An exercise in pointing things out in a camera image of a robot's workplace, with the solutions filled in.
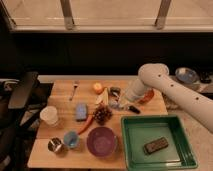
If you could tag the white towel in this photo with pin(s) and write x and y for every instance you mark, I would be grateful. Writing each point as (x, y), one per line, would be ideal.
(115, 105)

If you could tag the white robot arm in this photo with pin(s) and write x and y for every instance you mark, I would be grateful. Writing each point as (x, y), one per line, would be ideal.
(156, 75)

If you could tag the red-brown bowl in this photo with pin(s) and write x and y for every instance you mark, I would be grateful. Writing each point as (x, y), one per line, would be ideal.
(147, 96)

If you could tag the purple bowl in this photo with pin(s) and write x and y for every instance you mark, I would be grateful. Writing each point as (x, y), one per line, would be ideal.
(101, 142)

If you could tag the small dark metal object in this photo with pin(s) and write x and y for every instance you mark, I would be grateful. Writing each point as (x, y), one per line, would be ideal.
(115, 90)

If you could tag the orange fruit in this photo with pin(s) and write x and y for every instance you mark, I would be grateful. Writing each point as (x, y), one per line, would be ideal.
(98, 88)

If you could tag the banana piece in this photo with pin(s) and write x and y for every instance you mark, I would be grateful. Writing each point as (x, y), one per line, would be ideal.
(103, 97)

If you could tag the bunch of dark grapes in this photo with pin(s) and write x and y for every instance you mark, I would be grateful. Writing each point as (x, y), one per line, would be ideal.
(102, 114)

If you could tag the silver fork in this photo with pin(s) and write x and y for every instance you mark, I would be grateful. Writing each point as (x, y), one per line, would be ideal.
(75, 86)

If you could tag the orange carrot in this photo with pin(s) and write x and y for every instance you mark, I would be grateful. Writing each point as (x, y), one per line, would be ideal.
(86, 125)

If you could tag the blue sponge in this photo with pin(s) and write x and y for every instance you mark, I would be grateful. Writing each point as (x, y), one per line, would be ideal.
(81, 112)

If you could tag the white plastic cup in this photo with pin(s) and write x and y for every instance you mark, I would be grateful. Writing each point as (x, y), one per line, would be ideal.
(49, 115)

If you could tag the blue cup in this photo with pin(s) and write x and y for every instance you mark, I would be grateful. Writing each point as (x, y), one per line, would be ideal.
(71, 139)

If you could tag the green plastic tray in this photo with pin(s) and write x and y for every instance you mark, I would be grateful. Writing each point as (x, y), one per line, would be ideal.
(139, 130)

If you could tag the silver metal cup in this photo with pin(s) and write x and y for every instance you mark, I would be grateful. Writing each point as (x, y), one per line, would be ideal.
(55, 145)

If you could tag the dark brown sponge block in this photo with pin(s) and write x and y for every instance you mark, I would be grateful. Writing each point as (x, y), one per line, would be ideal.
(155, 145)

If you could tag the grey blue dish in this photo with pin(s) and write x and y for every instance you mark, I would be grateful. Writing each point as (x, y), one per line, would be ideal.
(186, 75)

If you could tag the black office chair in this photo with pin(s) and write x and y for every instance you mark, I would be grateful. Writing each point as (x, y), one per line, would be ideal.
(18, 110)

